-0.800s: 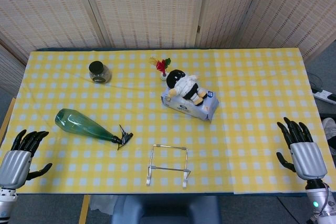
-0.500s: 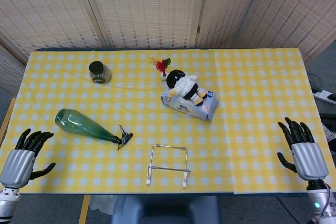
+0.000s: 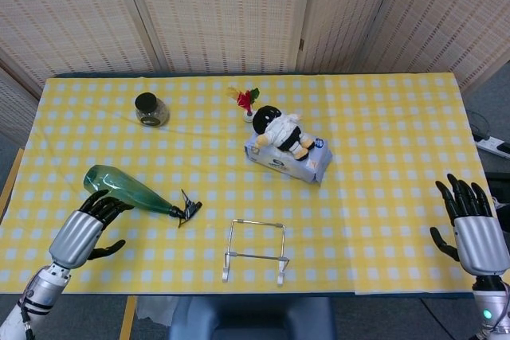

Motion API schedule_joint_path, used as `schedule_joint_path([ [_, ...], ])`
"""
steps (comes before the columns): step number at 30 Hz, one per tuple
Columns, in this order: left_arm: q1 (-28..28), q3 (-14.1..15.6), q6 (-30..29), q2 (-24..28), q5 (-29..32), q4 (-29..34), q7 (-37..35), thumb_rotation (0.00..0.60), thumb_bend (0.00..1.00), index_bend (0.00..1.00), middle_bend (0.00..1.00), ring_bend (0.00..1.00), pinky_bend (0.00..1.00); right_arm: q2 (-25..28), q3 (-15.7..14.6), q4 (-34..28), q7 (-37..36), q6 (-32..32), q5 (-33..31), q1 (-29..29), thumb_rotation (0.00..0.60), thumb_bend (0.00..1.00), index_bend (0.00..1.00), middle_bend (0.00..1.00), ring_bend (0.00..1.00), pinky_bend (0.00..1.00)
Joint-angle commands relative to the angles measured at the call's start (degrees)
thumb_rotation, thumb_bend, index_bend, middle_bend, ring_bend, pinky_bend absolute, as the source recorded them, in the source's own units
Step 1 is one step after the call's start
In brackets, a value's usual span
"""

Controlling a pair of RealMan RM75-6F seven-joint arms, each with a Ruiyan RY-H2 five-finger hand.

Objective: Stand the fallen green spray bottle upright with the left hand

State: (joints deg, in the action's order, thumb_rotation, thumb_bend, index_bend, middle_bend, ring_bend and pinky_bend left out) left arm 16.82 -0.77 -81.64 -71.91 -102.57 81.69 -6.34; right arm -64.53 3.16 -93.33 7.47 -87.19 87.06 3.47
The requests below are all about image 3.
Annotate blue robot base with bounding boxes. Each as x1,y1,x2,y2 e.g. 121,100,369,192
169,295,335,340

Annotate metal wire stand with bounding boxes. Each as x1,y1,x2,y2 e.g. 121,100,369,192
221,218,291,287

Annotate yellow checkered tablecloth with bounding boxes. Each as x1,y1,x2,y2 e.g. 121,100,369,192
0,72,499,295

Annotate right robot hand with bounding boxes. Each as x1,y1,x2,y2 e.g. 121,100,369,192
430,174,510,276

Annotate feather shuttlecock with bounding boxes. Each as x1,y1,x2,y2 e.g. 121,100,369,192
226,86,261,124

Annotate folding bamboo screen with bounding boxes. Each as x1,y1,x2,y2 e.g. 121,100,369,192
0,0,510,142

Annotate white power strip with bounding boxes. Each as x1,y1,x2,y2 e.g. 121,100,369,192
473,134,510,159

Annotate black and white plush doll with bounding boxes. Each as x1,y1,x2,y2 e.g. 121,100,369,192
252,105,316,162

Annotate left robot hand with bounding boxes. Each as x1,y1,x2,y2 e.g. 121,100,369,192
48,189,134,270

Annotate glass jar with black lid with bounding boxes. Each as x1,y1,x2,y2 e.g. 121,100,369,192
134,92,171,127

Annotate green spray bottle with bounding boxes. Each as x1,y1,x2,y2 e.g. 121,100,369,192
82,164,203,229

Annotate blue tissue pack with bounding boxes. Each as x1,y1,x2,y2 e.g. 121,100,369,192
244,131,332,186

